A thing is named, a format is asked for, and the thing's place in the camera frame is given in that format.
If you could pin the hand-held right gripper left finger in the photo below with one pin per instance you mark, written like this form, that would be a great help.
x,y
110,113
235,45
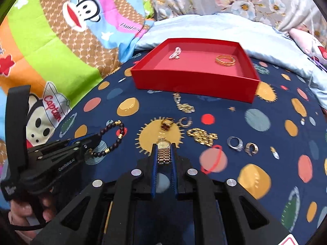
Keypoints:
x,y
155,173

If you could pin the gold bangle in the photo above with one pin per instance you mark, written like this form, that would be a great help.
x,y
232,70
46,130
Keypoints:
x,y
220,61

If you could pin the light blue quilt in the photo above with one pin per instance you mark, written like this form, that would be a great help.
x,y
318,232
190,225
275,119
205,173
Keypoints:
x,y
268,43

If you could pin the gold wrist watch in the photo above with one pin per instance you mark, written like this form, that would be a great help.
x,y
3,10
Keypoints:
x,y
164,155

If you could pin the person's left hand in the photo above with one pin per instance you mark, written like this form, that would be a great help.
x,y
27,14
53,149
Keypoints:
x,y
47,209

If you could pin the pink cartoon pillow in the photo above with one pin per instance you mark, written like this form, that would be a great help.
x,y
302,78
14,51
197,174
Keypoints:
x,y
306,43

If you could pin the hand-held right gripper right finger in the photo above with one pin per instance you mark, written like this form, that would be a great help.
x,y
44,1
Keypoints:
x,y
174,173

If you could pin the red cardboard box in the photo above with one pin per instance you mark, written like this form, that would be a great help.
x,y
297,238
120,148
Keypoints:
x,y
194,79

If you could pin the cartoon monkey blanket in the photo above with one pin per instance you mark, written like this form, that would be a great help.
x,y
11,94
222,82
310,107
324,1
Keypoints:
x,y
51,43

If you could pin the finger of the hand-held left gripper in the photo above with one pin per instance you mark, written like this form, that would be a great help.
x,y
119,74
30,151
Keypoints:
x,y
84,139
58,153

